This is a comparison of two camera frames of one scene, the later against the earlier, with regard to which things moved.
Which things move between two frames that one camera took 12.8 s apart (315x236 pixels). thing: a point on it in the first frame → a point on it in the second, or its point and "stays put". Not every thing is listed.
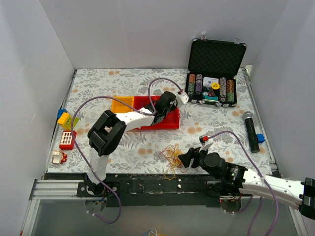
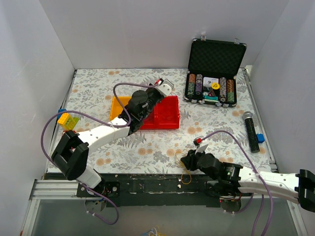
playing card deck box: (207, 81) stays put
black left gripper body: (159, 118) → (155, 93)
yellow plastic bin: (118, 106) stays put
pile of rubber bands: (174, 162) → (185, 173)
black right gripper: (195, 158) stays put
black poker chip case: (212, 65) stays put
